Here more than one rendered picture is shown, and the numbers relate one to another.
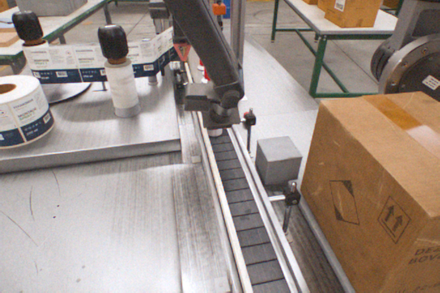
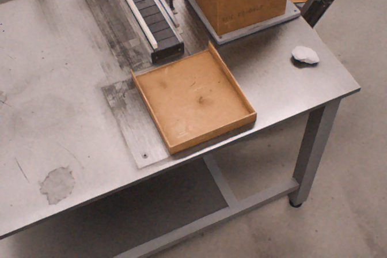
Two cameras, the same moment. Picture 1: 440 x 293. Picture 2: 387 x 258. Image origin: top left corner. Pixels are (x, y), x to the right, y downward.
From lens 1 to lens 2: 1.04 m
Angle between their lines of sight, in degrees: 21
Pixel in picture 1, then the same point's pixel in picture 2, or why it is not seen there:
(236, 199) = not seen: outside the picture
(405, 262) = not seen: outside the picture
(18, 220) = not seen: outside the picture
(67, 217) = (13, 29)
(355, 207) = not seen: outside the picture
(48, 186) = not seen: outside the picture
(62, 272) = (30, 56)
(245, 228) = (143, 8)
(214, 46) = not seen: outside the picture
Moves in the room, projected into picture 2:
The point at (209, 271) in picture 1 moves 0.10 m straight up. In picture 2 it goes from (125, 37) to (120, 15)
